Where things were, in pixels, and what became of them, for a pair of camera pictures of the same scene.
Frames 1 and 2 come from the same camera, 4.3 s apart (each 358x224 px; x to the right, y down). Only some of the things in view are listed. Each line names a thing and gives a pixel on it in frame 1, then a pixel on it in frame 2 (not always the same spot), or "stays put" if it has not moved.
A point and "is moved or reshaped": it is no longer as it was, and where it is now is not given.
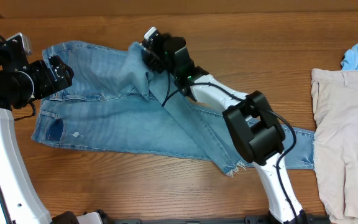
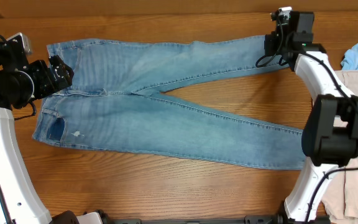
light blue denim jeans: [119, 102] is moved or reshaped
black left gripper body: [43, 85] stays put
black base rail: [252, 220] stays put
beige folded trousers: [345, 105] stays put
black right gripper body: [161, 64] → [275, 45]
